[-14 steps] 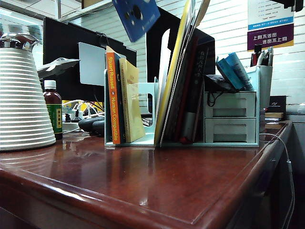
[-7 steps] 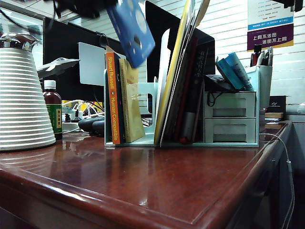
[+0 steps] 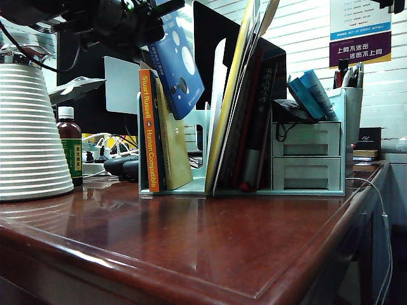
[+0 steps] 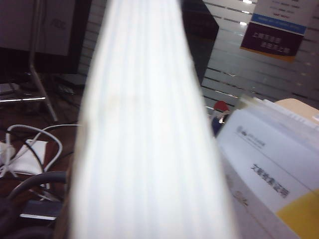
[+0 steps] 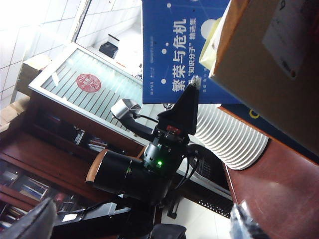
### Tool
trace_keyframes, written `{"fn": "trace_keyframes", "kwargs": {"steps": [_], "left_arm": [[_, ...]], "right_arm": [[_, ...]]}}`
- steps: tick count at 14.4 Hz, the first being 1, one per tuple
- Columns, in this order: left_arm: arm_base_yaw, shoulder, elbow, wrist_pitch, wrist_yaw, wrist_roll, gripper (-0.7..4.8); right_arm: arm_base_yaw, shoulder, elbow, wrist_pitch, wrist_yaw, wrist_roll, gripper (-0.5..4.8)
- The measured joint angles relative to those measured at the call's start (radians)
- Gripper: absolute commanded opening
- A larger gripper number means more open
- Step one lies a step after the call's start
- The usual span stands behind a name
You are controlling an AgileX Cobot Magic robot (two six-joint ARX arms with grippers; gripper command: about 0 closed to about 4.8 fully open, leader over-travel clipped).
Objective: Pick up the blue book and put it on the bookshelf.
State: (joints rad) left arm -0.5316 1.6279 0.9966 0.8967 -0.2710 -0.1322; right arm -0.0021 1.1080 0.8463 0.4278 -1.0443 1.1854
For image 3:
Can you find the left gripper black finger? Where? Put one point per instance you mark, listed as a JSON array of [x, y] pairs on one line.
[[168, 8]]

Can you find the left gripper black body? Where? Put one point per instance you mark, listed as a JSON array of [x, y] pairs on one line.
[[127, 22]]

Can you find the blue paperback book white dots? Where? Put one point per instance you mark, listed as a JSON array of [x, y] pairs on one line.
[[181, 79]]

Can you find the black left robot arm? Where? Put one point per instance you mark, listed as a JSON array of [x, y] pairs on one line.
[[41, 14]]

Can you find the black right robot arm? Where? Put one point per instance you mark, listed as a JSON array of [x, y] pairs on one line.
[[394, 4]]

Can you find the orange Human Compatible book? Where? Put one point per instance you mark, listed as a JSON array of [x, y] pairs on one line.
[[149, 143]]

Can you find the dark red tall book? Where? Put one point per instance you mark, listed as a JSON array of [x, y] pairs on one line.
[[249, 111]]

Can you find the yellow paperback book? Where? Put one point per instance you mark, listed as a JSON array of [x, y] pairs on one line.
[[178, 152]]

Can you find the light grey rectangular panel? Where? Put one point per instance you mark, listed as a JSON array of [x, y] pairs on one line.
[[121, 85]]

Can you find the grey model aircraft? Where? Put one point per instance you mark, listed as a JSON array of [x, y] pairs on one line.
[[78, 85]]

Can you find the white curved divider panel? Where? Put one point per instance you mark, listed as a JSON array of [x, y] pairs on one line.
[[219, 79]]

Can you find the black computer monitor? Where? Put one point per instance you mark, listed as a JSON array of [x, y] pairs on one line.
[[95, 117]]

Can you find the yellow box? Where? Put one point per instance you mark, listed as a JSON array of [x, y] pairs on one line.
[[130, 139]]

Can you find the brown bottle green label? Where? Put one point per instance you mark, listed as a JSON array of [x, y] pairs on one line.
[[70, 133]]

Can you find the large yellow folder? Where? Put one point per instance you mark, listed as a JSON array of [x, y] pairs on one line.
[[222, 127]]

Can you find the grey magazine stack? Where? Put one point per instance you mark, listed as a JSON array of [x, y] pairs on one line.
[[240, 120]]

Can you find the white ribbed cone lamp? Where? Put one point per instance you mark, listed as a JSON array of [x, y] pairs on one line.
[[31, 127]]

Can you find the black rounded device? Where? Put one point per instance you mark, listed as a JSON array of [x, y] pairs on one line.
[[121, 165]]

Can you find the white power strip with plugs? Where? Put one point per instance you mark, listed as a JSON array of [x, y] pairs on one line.
[[93, 166]]

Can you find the blue thin booklet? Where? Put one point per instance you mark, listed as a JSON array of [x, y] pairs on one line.
[[303, 98]]

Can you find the light blue printed booklet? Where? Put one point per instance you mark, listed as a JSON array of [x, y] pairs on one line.
[[318, 92]]

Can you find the pale green desk organizer shelf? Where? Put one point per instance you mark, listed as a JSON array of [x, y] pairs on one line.
[[198, 182]]

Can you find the pale green organizer drawer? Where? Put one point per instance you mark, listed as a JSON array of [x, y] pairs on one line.
[[303, 165], [303, 133]]

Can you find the white pen bundle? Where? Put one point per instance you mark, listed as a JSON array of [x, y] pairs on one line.
[[354, 77]]

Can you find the white pen holder cup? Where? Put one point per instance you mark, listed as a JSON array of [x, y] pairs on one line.
[[353, 111]]

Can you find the black box with white logo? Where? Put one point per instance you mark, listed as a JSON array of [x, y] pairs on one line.
[[369, 139]]

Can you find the tan flat box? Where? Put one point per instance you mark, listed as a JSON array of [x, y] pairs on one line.
[[364, 154]]

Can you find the blue purple wall poster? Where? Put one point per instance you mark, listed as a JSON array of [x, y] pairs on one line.
[[359, 47]]

